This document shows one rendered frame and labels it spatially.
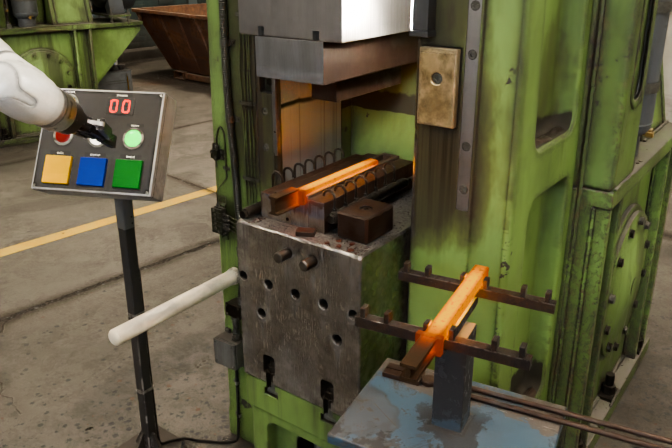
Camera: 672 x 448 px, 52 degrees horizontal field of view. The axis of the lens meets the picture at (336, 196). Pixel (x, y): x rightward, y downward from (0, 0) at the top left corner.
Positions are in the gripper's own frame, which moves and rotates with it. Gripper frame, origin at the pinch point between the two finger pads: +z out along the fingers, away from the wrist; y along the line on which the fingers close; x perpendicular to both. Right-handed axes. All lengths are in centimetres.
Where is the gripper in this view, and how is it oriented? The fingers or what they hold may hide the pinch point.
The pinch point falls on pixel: (106, 138)
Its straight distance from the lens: 175.6
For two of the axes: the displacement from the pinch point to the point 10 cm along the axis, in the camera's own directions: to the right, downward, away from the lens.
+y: 9.8, 0.7, -1.8
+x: 1.0, -9.8, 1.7
